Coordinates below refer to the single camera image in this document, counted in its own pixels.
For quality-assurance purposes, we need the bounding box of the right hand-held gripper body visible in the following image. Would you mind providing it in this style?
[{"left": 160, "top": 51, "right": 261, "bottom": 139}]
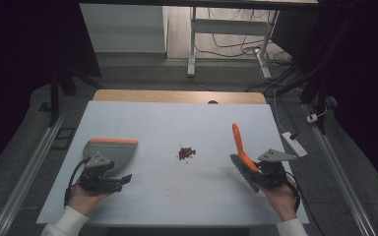
[{"left": 257, "top": 148, "right": 298, "bottom": 190}]

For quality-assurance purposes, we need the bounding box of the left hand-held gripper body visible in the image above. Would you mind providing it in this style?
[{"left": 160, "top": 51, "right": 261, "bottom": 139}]
[{"left": 78, "top": 153, "right": 124, "bottom": 194}]

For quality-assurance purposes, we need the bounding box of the grey dustpan with orange edge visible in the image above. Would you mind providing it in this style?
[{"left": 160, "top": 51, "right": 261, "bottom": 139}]
[{"left": 82, "top": 138, "right": 140, "bottom": 174}]

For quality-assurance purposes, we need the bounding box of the orange brush with grey bristles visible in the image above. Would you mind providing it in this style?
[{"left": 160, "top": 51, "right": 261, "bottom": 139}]
[{"left": 229, "top": 122, "right": 262, "bottom": 194}]

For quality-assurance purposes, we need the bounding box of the pile of red beans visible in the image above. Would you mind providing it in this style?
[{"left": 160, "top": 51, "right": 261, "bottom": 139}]
[{"left": 177, "top": 146, "right": 197, "bottom": 162}]

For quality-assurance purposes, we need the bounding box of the person's left hand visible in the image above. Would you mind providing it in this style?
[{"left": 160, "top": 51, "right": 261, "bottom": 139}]
[{"left": 67, "top": 183, "right": 112, "bottom": 216}]

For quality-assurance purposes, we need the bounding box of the person's right hand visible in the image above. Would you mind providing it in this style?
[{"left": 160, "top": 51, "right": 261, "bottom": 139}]
[{"left": 259, "top": 175, "right": 299, "bottom": 222}]

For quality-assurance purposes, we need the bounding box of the white power strip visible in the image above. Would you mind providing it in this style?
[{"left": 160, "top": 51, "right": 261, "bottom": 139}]
[{"left": 282, "top": 131, "right": 309, "bottom": 158}]

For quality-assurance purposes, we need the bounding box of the white table sheet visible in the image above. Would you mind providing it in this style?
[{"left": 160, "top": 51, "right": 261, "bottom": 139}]
[{"left": 36, "top": 100, "right": 310, "bottom": 228}]

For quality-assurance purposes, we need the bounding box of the black stand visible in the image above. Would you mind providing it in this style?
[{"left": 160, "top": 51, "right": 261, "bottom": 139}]
[{"left": 38, "top": 67, "right": 103, "bottom": 128}]

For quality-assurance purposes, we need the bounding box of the wooden table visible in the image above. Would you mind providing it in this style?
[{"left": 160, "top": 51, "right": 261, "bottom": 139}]
[{"left": 93, "top": 88, "right": 268, "bottom": 105}]

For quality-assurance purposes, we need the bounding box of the dark curtain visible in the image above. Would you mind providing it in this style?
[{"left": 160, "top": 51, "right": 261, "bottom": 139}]
[
  {"left": 0, "top": 0, "right": 102, "bottom": 180},
  {"left": 271, "top": 0, "right": 378, "bottom": 190}
]

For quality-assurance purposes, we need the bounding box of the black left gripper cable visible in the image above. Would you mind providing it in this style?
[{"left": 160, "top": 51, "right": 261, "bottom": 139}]
[{"left": 63, "top": 158, "right": 91, "bottom": 208}]

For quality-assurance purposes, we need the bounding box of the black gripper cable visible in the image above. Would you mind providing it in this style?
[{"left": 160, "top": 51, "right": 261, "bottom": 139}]
[
  {"left": 63, "top": 158, "right": 91, "bottom": 208},
  {"left": 284, "top": 170, "right": 302, "bottom": 214}
]

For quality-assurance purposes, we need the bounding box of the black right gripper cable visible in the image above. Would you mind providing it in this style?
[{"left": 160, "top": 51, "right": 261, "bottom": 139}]
[{"left": 284, "top": 170, "right": 302, "bottom": 214}]

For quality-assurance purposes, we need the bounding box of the black rectangular floor frame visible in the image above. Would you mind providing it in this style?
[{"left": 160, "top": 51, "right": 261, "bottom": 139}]
[{"left": 51, "top": 127, "right": 77, "bottom": 151}]

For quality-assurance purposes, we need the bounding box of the black power strip cable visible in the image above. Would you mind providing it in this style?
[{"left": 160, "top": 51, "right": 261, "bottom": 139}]
[{"left": 275, "top": 92, "right": 300, "bottom": 140}]

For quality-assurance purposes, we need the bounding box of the metal floor rail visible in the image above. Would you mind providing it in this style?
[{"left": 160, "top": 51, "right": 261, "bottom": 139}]
[
  {"left": 0, "top": 110, "right": 69, "bottom": 236},
  {"left": 303, "top": 103, "right": 378, "bottom": 236}
]

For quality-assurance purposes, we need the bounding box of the tangle of black floor cables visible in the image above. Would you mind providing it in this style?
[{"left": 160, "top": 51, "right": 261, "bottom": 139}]
[{"left": 195, "top": 8, "right": 293, "bottom": 68}]

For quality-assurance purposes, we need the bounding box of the white desk frame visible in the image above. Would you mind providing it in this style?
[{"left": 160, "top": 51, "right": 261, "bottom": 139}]
[{"left": 186, "top": 6, "right": 281, "bottom": 80}]

